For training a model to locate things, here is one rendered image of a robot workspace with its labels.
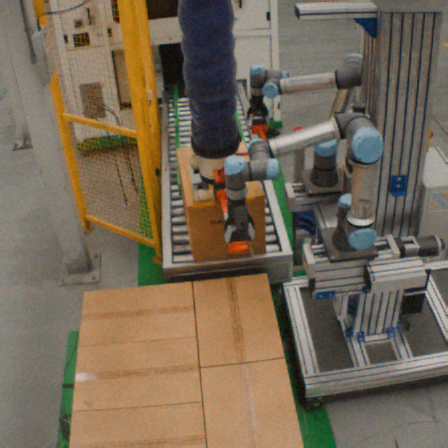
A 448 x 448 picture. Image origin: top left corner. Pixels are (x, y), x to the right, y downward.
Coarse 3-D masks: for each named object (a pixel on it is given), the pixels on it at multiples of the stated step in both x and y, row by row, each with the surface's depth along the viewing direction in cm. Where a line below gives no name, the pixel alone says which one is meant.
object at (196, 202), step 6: (186, 168) 292; (192, 174) 287; (192, 186) 278; (198, 186) 273; (204, 186) 278; (192, 192) 275; (192, 198) 271; (198, 198) 270; (210, 198) 270; (192, 204) 268; (198, 204) 268; (204, 204) 268; (210, 204) 268
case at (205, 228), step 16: (240, 144) 342; (256, 192) 302; (192, 208) 297; (208, 208) 298; (256, 208) 303; (192, 224) 303; (208, 224) 304; (256, 224) 309; (192, 240) 309; (208, 240) 310; (224, 240) 312; (256, 240) 316; (208, 256) 317; (224, 256) 319
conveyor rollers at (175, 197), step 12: (180, 108) 477; (240, 108) 471; (180, 120) 462; (180, 132) 446; (264, 192) 371; (180, 204) 369; (180, 216) 364; (180, 228) 348; (180, 240) 340; (276, 240) 335; (180, 252) 334
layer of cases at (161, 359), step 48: (144, 288) 309; (192, 288) 307; (240, 288) 305; (96, 336) 282; (144, 336) 281; (192, 336) 280; (240, 336) 278; (96, 384) 258; (144, 384) 257; (192, 384) 256; (240, 384) 255; (288, 384) 253; (96, 432) 236; (144, 432) 236; (192, 432) 235; (240, 432) 234; (288, 432) 232
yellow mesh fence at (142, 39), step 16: (144, 0) 441; (144, 16) 445; (144, 32) 435; (144, 48) 416; (144, 64) 402; (144, 80) 375; (144, 96) 383; (144, 112) 390; (160, 128) 515; (160, 144) 510; (160, 160) 490; (160, 176) 470; (160, 192) 431; (160, 208) 439
